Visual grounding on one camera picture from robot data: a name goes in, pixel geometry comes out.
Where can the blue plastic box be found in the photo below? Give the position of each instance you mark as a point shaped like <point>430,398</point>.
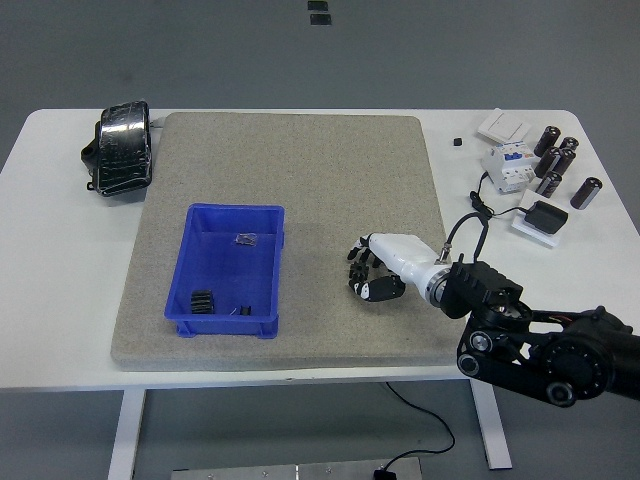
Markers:
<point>225,270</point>

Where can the dark cylindrical capacitor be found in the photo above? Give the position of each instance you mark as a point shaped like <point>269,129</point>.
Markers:
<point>546,141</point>
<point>549,184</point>
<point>565,161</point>
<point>586,192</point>
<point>570,142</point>
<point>546,162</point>

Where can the flat white box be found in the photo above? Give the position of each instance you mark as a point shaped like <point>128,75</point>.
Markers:
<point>545,239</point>

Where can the white table leg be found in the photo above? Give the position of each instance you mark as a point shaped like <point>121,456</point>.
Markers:
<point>492,430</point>
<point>125,435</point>

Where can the large black gear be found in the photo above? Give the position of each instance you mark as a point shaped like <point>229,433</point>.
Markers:
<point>201,302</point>

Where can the tiny black piece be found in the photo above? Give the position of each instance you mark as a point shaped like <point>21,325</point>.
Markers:
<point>245,311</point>

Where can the black floor marker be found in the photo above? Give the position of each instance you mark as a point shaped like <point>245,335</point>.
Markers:
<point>317,6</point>
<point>321,19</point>

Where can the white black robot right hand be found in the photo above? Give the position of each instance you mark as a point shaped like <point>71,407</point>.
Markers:
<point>402,252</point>

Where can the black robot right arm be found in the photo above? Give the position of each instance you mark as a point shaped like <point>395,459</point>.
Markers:
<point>575,355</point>

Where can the black floor plug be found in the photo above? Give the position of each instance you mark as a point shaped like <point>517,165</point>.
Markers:
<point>382,473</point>

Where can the black power adapter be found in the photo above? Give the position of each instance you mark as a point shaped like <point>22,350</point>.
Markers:
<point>547,216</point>

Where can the white wall switch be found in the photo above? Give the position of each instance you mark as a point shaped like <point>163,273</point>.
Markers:
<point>502,125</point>

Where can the black wrapped device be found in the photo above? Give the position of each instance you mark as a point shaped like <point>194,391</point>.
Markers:
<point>122,150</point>

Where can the small black cube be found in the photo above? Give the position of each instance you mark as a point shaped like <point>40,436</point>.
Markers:
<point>457,141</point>

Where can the grey-brown mat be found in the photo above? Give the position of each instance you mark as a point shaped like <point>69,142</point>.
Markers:
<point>325,175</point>

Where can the white circuit breaker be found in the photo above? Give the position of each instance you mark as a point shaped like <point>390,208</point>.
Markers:
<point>505,167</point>

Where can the small black gear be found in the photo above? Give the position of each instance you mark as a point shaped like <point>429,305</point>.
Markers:
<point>356,273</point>

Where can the metal floor plate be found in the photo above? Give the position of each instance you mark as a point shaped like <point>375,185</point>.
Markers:
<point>250,474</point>

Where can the small clear plastic bag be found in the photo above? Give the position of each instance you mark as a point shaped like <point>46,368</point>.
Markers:
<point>245,240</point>

